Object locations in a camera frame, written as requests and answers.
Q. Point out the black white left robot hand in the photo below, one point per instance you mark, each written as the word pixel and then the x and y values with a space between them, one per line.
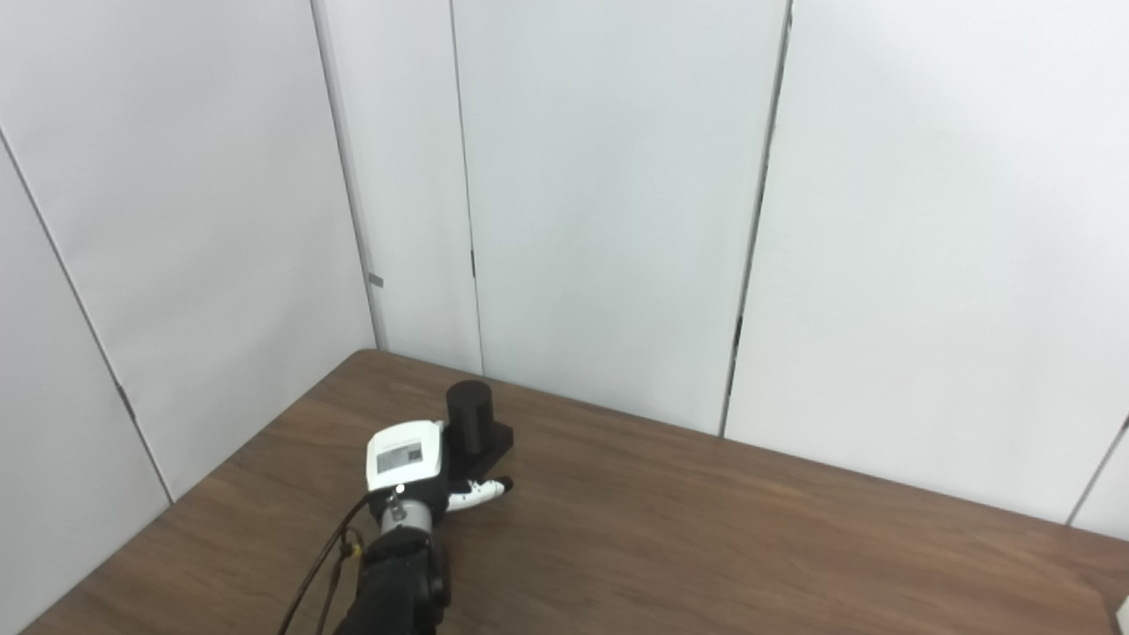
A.
pixel 404 459

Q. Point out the black peg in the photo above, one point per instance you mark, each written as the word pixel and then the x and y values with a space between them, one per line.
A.
pixel 472 414

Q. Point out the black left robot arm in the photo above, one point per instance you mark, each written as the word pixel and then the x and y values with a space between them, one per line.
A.
pixel 397 582

